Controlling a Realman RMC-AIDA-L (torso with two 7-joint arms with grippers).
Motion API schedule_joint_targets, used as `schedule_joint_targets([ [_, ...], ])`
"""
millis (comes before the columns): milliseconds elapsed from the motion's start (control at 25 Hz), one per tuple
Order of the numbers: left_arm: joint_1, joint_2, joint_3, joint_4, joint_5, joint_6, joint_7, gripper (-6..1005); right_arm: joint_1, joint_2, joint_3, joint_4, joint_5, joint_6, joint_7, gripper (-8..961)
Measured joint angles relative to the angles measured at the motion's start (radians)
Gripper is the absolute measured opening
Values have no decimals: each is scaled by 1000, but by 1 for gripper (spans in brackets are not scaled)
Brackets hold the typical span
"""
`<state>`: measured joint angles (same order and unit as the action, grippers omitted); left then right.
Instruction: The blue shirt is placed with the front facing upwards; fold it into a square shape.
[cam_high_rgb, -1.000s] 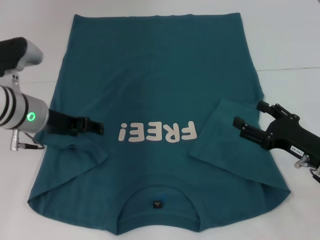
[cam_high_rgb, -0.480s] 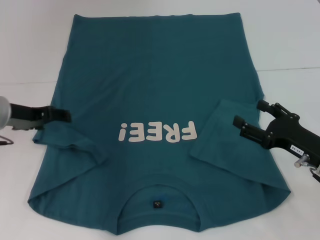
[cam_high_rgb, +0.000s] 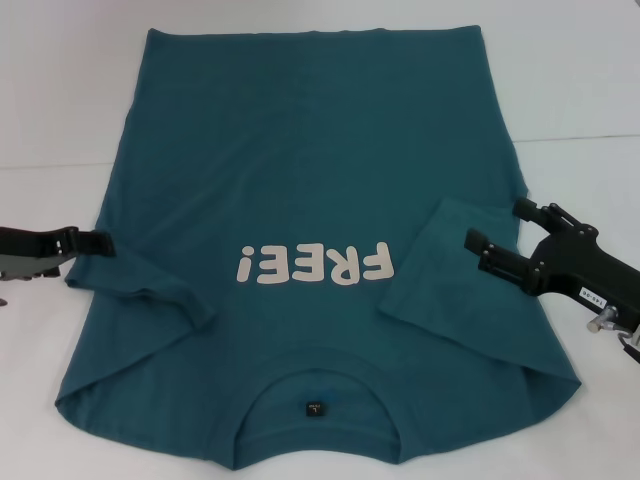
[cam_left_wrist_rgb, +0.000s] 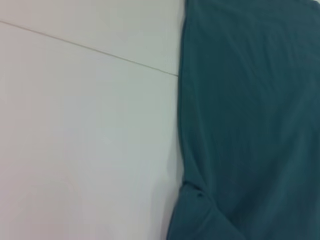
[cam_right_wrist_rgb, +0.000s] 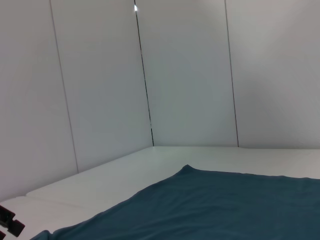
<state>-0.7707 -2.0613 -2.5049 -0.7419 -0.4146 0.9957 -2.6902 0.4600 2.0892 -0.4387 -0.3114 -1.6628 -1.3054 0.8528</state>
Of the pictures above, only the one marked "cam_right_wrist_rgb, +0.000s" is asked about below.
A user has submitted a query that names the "teal t-shirt with FREE print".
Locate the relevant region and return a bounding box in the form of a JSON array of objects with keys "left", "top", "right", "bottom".
[{"left": 29, "top": 164, "right": 320, "bottom": 240}]

